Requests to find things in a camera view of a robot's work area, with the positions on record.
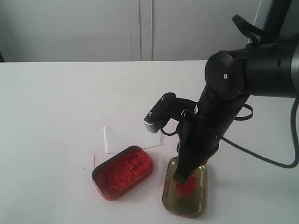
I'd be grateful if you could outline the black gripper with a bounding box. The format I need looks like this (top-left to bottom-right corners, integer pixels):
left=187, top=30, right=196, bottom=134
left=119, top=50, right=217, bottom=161
left=173, top=109, right=220, bottom=183

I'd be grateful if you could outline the red plastic stamp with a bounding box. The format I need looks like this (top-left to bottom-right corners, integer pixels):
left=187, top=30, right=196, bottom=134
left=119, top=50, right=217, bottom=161
left=175, top=171, right=197, bottom=195

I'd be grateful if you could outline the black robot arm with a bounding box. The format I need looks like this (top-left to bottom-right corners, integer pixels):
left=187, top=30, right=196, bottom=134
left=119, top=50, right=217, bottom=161
left=173, top=15, right=299, bottom=184

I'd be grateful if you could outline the red ink tin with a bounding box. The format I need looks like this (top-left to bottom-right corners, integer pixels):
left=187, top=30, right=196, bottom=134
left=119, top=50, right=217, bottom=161
left=92, top=146, right=154, bottom=201

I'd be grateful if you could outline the gold tin lid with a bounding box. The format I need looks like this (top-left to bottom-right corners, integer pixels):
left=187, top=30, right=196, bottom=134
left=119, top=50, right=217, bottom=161
left=162, top=157, right=206, bottom=217

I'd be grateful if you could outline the white paper sheet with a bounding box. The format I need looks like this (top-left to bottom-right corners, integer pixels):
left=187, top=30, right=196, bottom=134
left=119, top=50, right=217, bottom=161
left=104, top=123, right=163, bottom=154

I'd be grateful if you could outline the white cabinet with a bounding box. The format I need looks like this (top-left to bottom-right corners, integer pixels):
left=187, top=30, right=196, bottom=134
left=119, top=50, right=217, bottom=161
left=0, top=0, right=271, bottom=62

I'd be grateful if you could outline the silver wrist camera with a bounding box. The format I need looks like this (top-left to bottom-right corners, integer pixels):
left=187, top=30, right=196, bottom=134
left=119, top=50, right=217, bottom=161
left=143, top=92, right=176, bottom=133

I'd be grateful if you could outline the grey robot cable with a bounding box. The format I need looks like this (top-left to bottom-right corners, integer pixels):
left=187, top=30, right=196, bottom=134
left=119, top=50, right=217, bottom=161
left=161, top=98, right=299, bottom=169

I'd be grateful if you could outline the dark vertical post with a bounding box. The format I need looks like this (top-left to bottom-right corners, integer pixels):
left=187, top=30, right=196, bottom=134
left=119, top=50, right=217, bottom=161
left=253, top=0, right=292, bottom=36

